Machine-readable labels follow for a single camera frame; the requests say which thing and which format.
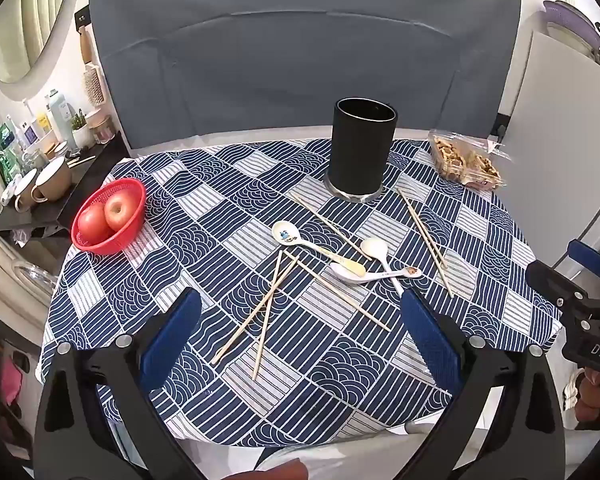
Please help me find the wooden chopstick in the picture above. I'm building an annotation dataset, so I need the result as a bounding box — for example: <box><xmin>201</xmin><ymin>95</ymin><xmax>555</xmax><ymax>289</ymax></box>
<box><xmin>402</xmin><ymin>196</ymin><xmax>448</xmax><ymax>268</ymax></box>
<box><xmin>283</xmin><ymin>251</ymin><xmax>393</xmax><ymax>333</ymax></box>
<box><xmin>287</xmin><ymin>191</ymin><xmax>373</xmax><ymax>261</ymax></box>
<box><xmin>397</xmin><ymin>188</ymin><xmax>455</xmax><ymax>299</ymax></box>
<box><xmin>211</xmin><ymin>256</ymin><xmax>301</xmax><ymax>366</ymax></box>
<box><xmin>252</xmin><ymin>250</ymin><xmax>284</xmax><ymax>381</ymax></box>

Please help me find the small potted plant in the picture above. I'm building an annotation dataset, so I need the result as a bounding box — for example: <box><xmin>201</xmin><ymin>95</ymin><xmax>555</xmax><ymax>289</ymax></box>
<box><xmin>70</xmin><ymin>110</ymin><xmax>95</xmax><ymax>150</ymax></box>

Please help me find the white spray bottle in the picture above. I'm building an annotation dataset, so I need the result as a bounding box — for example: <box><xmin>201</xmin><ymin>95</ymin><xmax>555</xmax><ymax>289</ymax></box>
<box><xmin>47</xmin><ymin>89</ymin><xmax>73</xmax><ymax>148</ymax></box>

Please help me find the wooden hair brush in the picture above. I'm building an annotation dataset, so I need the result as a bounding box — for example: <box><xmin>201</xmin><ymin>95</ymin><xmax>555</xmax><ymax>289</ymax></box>
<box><xmin>80</xmin><ymin>25</ymin><xmax>103</xmax><ymax>106</ymax></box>

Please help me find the green packet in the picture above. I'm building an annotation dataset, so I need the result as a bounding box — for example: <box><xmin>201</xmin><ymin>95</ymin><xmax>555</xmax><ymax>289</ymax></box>
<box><xmin>0</xmin><ymin>125</ymin><xmax>23</xmax><ymax>186</ymax></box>

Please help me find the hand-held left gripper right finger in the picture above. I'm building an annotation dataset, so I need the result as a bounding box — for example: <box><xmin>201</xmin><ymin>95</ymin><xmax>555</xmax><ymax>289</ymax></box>
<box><xmin>399</xmin><ymin>287</ymin><xmax>567</xmax><ymax>480</ymax></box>

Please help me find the round wall mirror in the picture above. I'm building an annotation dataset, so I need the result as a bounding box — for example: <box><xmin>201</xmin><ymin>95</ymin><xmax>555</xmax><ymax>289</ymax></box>
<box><xmin>0</xmin><ymin>0</ymin><xmax>76</xmax><ymax>83</ymax></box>

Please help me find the black cylindrical utensil holder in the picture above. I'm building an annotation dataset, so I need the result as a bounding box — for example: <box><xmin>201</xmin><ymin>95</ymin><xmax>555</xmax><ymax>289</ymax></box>
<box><xmin>325</xmin><ymin>97</ymin><xmax>397</xmax><ymax>204</ymax></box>

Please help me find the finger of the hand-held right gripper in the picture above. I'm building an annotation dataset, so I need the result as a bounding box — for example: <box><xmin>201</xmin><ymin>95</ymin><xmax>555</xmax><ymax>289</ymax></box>
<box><xmin>525</xmin><ymin>261</ymin><xmax>588</xmax><ymax>307</ymax></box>
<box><xmin>567</xmin><ymin>239</ymin><xmax>600</xmax><ymax>282</ymax></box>

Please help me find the person's right forearm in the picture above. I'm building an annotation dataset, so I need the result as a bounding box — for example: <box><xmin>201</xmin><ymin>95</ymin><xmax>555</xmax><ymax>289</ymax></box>
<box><xmin>561</xmin><ymin>369</ymin><xmax>587</xmax><ymax>431</ymax></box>

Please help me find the clear bag of cookies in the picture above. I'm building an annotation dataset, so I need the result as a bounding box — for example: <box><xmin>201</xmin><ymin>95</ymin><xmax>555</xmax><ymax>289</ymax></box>
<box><xmin>427</xmin><ymin>129</ymin><xmax>513</xmax><ymax>192</ymax></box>

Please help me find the white spoon with blue print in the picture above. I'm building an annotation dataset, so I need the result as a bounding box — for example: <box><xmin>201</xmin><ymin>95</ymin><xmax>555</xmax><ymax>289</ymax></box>
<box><xmin>271</xmin><ymin>220</ymin><xmax>367</xmax><ymax>278</ymax></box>

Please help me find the person's right hand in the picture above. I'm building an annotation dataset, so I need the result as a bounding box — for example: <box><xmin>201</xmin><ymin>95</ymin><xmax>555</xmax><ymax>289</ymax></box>
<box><xmin>577</xmin><ymin>367</ymin><xmax>600</xmax><ymax>423</ymax></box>

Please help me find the white refrigerator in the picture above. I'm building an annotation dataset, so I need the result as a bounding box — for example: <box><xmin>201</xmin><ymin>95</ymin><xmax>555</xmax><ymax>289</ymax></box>
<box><xmin>497</xmin><ymin>30</ymin><xmax>600</xmax><ymax>271</ymax></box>

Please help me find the glass jar with wooden lid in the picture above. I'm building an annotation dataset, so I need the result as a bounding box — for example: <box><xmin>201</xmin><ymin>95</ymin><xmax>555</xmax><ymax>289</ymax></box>
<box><xmin>89</xmin><ymin>110</ymin><xmax>116</xmax><ymax>145</ymax></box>

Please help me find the white spoon with bear print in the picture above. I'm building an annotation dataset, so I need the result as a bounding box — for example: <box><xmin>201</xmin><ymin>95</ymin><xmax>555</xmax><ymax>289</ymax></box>
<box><xmin>328</xmin><ymin>261</ymin><xmax>424</xmax><ymax>285</ymax></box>

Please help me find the white bowl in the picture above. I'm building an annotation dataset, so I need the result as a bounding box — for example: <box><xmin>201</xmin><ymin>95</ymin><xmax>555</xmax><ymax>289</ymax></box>
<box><xmin>547</xmin><ymin>22</ymin><xmax>592</xmax><ymax>59</ymax></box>

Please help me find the red plastic basket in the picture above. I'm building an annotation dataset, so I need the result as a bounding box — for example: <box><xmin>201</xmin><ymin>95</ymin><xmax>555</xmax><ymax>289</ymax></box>
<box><xmin>71</xmin><ymin>178</ymin><xmax>147</xmax><ymax>256</ymax></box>

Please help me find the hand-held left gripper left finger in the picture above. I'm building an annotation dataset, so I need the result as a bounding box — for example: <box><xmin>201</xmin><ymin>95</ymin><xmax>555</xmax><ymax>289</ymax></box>
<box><xmin>34</xmin><ymin>287</ymin><xmax>203</xmax><ymax>480</ymax></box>

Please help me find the blue patterned tablecloth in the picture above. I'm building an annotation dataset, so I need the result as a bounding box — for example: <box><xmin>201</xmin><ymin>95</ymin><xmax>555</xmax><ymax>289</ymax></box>
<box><xmin>37</xmin><ymin>137</ymin><xmax>566</xmax><ymax>448</ymax></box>

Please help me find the beige mug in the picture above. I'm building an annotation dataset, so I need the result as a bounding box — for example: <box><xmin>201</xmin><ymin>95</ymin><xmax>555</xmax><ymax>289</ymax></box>
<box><xmin>30</xmin><ymin>156</ymin><xmax>73</xmax><ymax>203</ymax></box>

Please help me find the grey backdrop board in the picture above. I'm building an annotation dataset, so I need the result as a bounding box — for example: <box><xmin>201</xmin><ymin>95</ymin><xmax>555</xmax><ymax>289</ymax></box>
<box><xmin>87</xmin><ymin>0</ymin><xmax>523</xmax><ymax>158</ymax></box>

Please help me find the white and brown mug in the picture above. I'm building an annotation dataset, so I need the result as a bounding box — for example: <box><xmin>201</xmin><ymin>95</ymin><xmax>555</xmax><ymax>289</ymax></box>
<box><xmin>12</xmin><ymin>169</ymin><xmax>38</xmax><ymax>213</ymax></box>

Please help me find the plain white spoon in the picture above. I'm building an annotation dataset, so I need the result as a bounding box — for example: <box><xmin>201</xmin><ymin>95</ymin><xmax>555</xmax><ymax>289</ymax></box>
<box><xmin>360</xmin><ymin>237</ymin><xmax>407</xmax><ymax>298</ymax></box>

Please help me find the red apple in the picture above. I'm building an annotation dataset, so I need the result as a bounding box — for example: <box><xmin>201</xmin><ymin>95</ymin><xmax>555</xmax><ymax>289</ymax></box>
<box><xmin>104</xmin><ymin>192</ymin><xmax>140</xmax><ymax>232</ymax></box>
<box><xmin>77</xmin><ymin>203</ymin><xmax>115</xmax><ymax>247</ymax></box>

